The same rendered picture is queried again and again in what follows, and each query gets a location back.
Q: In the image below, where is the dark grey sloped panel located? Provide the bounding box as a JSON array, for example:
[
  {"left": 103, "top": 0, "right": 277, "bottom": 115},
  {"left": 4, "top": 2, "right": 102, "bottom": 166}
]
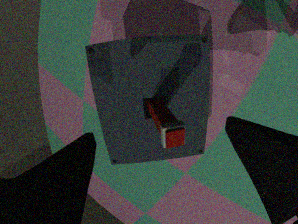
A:
[{"left": 85, "top": 34, "right": 210, "bottom": 165}]

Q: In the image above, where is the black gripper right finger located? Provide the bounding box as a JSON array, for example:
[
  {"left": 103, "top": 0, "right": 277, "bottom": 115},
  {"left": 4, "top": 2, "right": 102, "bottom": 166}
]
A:
[{"left": 225, "top": 116, "right": 298, "bottom": 224}]

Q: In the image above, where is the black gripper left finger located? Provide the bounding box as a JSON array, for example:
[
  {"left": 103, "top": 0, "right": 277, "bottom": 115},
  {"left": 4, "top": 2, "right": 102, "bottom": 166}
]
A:
[{"left": 0, "top": 132, "right": 97, "bottom": 224}]

